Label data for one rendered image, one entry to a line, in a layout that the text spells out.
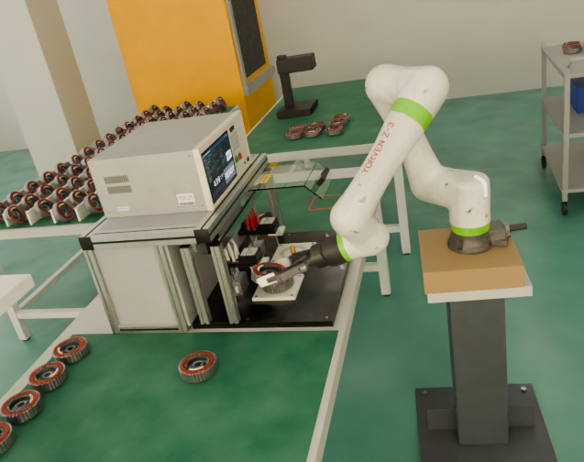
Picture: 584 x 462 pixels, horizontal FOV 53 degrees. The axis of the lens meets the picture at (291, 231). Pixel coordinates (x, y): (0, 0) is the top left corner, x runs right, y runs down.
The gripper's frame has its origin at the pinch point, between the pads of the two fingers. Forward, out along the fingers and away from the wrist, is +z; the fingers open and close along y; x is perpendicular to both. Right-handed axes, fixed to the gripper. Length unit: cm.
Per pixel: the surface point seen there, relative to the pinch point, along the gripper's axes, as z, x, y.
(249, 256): 9.3, 5.1, 10.2
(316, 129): 32, 21, 202
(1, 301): 31, 33, -63
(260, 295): 11.9, -8.8, 9.1
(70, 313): 174, -7, 88
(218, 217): 6.4, 22.6, -1.1
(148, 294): 38.4, 9.6, -8.6
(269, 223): 9.6, 8.3, 34.9
